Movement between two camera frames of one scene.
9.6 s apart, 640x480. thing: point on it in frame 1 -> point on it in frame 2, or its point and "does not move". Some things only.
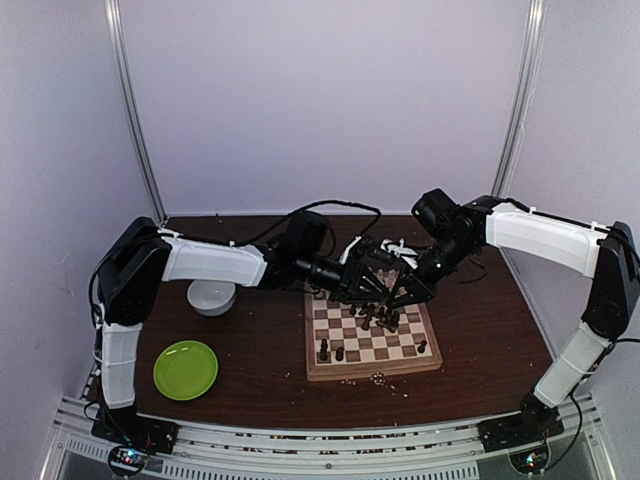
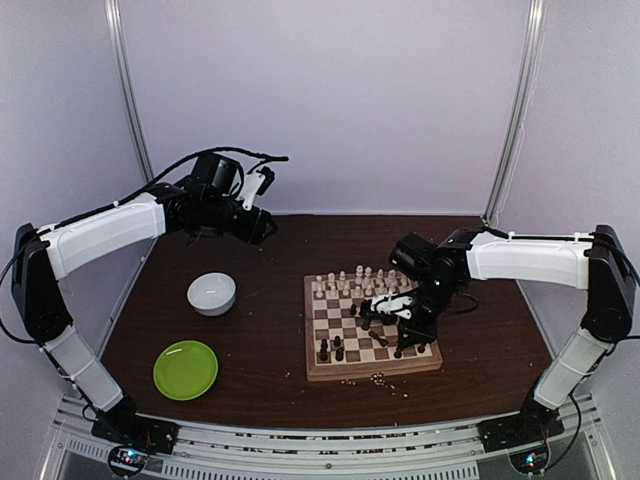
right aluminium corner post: (519, 116) does not move
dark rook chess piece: (323, 350) does not move
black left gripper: (353, 279) -> (252, 232)
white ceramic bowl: (210, 297) does not move
